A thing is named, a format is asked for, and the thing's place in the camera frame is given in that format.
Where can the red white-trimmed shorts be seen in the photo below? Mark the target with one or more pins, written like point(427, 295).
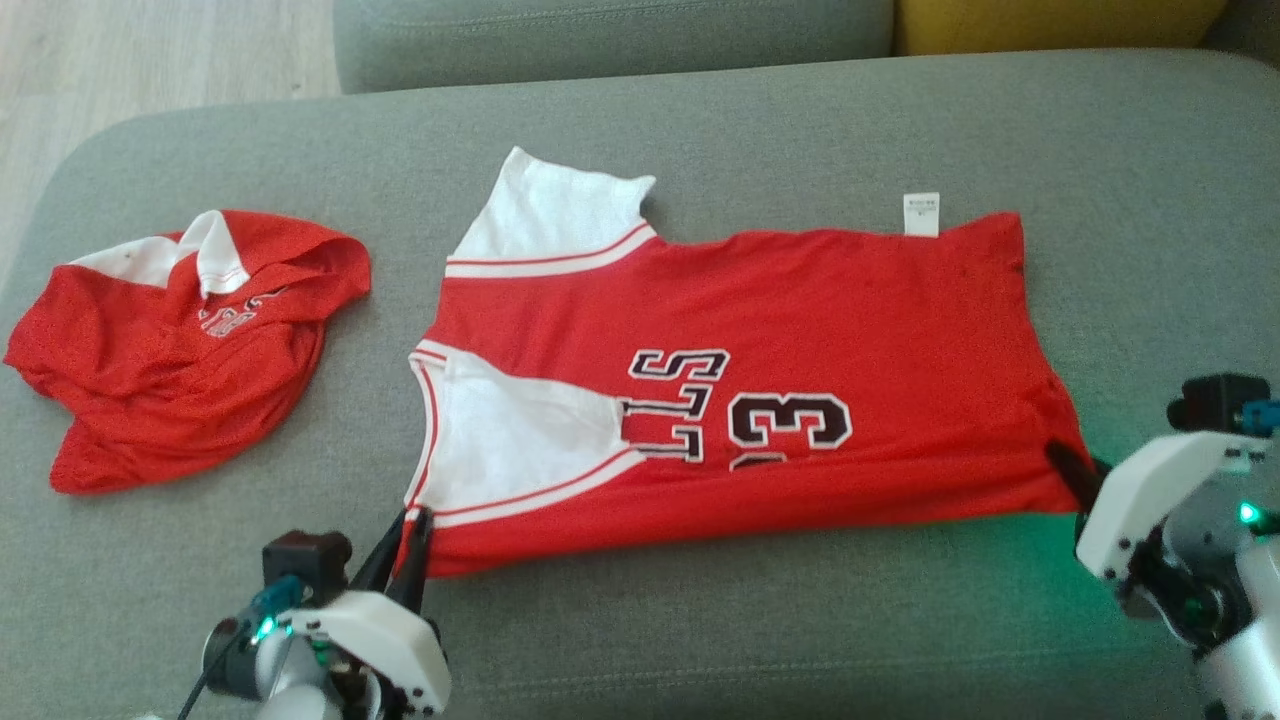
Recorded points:
point(170, 380)

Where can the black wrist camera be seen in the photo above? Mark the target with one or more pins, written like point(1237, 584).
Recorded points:
point(1215, 400)
point(305, 560)

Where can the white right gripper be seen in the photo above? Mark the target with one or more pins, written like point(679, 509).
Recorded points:
point(1150, 500)

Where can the grey sofa back cushion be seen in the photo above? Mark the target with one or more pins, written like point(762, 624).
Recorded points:
point(600, 40)

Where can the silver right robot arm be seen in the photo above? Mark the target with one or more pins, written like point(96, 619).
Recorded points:
point(1225, 600)

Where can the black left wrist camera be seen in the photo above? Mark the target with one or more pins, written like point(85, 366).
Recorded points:
point(305, 560)

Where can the grey sofa seat cushion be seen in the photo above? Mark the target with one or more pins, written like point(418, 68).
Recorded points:
point(700, 640)

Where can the grey sofa corner cushion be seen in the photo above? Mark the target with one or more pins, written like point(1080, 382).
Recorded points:
point(1250, 25)

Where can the red white basketball jersey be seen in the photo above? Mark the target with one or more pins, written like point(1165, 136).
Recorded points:
point(850, 300)

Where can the yellow pillow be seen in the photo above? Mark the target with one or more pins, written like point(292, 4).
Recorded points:
point(1050, 25)

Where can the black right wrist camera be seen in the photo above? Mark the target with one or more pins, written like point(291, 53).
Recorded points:
point(1215, 400)

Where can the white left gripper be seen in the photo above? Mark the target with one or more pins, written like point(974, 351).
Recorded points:
point(385, 640)

